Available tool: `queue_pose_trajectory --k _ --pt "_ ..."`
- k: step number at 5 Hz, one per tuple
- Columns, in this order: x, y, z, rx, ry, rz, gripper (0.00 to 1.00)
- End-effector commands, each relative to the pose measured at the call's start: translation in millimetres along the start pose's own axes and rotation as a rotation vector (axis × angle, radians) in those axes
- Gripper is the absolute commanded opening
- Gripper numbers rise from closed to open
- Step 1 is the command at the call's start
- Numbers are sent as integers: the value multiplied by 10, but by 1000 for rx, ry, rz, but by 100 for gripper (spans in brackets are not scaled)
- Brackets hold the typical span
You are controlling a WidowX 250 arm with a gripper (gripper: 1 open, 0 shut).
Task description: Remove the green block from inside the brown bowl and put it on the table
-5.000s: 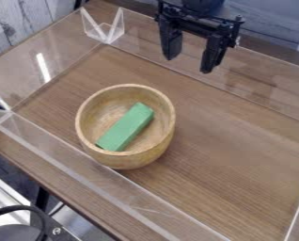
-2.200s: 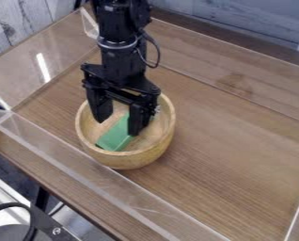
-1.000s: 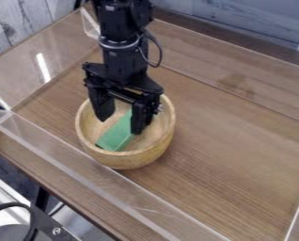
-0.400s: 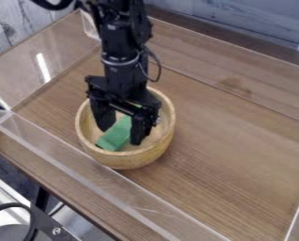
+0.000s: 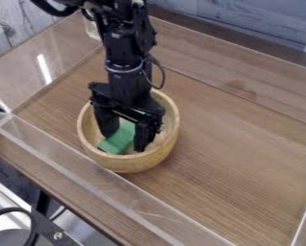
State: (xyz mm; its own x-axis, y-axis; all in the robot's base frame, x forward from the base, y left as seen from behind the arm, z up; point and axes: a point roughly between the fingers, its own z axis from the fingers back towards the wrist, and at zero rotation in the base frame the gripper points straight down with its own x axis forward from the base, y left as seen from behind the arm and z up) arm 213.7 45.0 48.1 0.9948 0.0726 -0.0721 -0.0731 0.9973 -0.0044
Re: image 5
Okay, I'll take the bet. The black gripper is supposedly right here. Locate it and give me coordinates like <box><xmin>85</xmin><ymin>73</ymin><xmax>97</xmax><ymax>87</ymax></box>
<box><xmin>89</xmin><ymin>61</ymin><xmax>165</xmax><ymax>152</ymax></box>

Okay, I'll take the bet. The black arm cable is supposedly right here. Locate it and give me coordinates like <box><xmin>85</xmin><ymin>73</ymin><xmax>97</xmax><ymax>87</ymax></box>
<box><xmin>30</xmin><ymin>0</ymin><xmax>166</xmax><ymax>90</ymax></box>

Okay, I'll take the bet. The black metal bracket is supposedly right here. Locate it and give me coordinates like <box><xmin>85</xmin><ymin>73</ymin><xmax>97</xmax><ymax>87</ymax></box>
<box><xmin>30</xmin><ymin>210</ymin><xmax>85</xmax><ymax>246</ymax></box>

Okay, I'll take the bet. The clear acrylic corner bracket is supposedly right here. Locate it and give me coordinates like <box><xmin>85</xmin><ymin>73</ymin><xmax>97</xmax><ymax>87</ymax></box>
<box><xmin>85</xmin><ymin>19</ymin><xmax>102</xmax><ymax>41</ymax></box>

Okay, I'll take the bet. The brown wooden bowl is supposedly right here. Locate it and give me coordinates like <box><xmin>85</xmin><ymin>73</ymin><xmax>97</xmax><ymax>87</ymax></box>
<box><xmin>76</xmin><ymin>90</ymin><xmax>181</xmax><ymax>173</ymax></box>

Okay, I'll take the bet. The black cable loop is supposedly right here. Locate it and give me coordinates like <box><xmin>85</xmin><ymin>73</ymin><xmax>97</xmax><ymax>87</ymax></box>
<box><xmin>0</xmin><ymin>207</ymin><xmax>38</xmax><ymax>246</ymax></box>

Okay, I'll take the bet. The black table leg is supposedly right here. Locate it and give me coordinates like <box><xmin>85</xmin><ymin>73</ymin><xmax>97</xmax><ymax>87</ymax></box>
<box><xmin>36</xmin><ymin>191</ymin><xmax>51</xmax><ymax>215</ymax></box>

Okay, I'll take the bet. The green rectangular block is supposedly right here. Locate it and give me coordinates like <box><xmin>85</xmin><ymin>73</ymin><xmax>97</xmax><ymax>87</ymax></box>
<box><xmin>98</xmin><ymin>111</ymin><xmax>146</xmax><ymax>155</ymax></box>

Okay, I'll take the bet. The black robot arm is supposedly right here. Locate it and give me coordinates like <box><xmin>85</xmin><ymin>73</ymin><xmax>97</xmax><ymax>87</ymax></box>
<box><xmin>83</xmin><ymin>0</ymin><xmax>166</xmax><ymax>152</ymax></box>

